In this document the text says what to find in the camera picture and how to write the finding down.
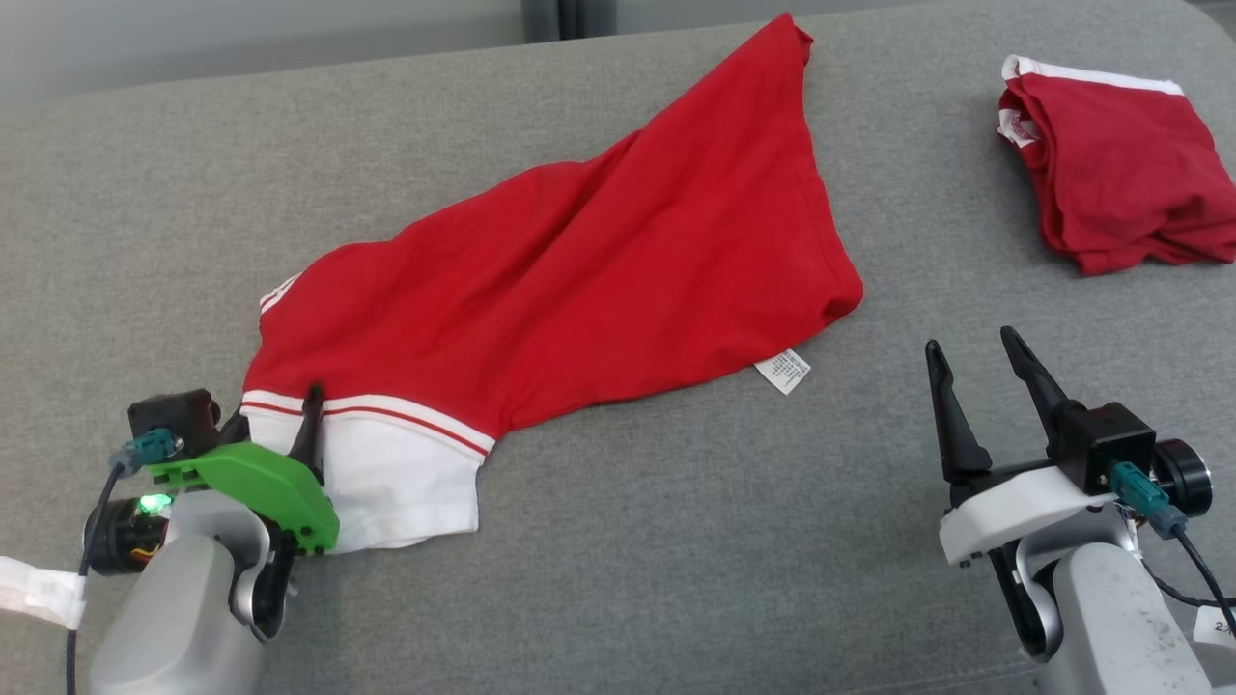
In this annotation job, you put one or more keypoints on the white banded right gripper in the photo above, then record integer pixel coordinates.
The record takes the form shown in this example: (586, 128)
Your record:
(1014, 516)

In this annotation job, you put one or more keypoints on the dark grey vertical frame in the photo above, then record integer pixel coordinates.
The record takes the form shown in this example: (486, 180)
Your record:
(570, 14)

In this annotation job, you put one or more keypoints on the small red white-trimmed garment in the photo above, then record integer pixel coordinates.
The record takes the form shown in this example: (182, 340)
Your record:
(1120, 164)

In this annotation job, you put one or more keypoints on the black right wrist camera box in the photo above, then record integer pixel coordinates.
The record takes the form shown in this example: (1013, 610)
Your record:
(1110, 439)

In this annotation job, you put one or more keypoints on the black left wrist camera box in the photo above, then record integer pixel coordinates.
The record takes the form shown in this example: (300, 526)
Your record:
(179, 415)

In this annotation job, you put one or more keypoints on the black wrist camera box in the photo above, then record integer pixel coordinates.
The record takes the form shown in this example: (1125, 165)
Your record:
(179, 415)
(1110, 439)

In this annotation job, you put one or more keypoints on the large red white-hemmed jersey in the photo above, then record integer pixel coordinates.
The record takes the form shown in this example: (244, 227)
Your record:
(579, 280)

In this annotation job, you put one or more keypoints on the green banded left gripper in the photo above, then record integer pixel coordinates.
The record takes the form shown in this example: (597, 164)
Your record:
(261, 478)

